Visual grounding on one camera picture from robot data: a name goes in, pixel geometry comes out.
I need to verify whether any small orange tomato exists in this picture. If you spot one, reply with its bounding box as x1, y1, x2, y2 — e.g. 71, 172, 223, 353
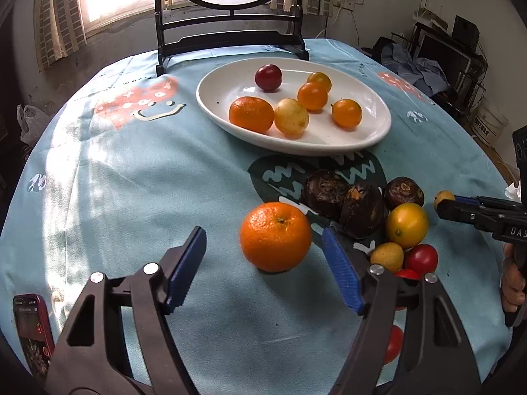
306, 71, 332, 93
331, 99, 363, 129

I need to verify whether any large orange persimmon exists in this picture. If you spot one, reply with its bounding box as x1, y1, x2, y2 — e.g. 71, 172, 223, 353
296, 82, 328, 113

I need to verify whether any white plastic bucket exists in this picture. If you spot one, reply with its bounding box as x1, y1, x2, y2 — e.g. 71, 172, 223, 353
471, 97, 508, 147

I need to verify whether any dark wrinkled passion fruit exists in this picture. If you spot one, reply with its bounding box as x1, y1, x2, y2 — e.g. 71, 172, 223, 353
384, 176, 424, 210
303, 170, 350, 220
340, 181, 386, 239

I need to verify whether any round painted table screen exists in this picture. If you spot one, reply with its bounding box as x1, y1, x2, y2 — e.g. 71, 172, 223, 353
153, 0, 309, 76

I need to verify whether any large yellow spotted fruit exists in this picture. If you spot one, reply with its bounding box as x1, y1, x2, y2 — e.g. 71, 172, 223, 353
274, 98, 309, 137

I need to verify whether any white plastic bag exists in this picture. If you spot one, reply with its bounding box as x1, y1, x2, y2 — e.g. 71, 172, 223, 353
17, 104, 51, 147

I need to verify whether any small yellow fruit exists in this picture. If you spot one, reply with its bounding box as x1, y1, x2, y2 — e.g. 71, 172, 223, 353
433, 190, 456, 210
370, 243, 404, 273

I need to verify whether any light blue printed tablecloth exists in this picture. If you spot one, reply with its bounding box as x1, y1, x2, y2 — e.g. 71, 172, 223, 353
1, 39, 511, 394

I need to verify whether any left checkered curtain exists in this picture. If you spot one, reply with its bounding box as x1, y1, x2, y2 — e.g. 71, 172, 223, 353
33, 0, 87, 71

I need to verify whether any red cherry tomato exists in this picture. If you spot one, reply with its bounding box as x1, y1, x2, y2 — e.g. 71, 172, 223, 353
394, 269, 421, 310
404, 244, 439, 277
383, 325, 404, 365

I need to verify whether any red smartphone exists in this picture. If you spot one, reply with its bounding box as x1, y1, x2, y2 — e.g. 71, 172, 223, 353
13, 293, 54, 386

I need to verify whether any black metal rack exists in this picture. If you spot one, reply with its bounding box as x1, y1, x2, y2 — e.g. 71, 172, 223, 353
391, 15, 488, 117

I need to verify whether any yellow round fruit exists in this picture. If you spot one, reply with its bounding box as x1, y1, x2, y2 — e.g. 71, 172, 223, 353
386, 202, 429, 250

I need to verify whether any mandarin orange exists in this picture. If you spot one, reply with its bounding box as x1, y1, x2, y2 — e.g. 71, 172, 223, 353
229, 96, 274, 134
239, 201, 312, 274

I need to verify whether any pile of blue clothes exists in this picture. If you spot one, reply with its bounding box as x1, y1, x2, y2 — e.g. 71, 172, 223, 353
380, 43, 449, 97

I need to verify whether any person's right hand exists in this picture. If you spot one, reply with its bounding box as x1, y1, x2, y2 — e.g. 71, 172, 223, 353
500, 244, 525, 313

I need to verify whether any crumpled white tissue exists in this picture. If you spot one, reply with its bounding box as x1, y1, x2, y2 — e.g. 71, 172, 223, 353
505, 183, 522, 202

